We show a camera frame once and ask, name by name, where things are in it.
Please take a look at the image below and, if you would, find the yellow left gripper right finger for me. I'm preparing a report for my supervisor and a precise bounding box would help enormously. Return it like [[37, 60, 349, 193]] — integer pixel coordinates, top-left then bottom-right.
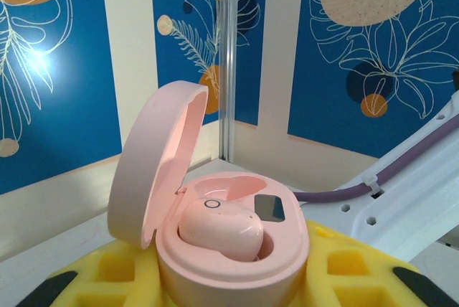
[[292, 218, 455, 307]]

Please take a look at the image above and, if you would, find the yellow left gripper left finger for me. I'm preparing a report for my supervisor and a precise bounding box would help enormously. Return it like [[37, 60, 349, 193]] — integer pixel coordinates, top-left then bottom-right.
[[16, 237, 174, 307]]

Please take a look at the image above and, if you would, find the pink earbud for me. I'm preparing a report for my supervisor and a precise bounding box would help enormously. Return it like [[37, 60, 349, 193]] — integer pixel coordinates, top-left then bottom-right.
[[177, 197, 265, 263]]

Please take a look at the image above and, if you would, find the pink earbud charging case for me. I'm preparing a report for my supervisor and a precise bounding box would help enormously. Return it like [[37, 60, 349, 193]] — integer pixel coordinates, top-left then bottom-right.
[[107, 82, 310, 307]]

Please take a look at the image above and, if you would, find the blue panel dark circle flower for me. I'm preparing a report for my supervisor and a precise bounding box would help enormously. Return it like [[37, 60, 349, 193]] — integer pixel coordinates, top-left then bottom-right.
[[286, 0, 459, 159]]

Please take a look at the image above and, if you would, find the blue panel fern orange circle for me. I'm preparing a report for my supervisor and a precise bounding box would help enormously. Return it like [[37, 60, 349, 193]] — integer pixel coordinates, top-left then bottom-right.
[[149, 0, 220, 126]]

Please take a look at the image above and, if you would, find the blue panel white leaf outline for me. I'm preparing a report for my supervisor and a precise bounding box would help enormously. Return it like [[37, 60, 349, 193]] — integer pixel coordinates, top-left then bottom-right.
[[235, 0, 269, 127]]

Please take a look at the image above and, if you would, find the aluminium frame post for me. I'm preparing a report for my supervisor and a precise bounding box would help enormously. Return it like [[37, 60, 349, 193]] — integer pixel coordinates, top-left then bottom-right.
[[218, 0, 238, 162]]

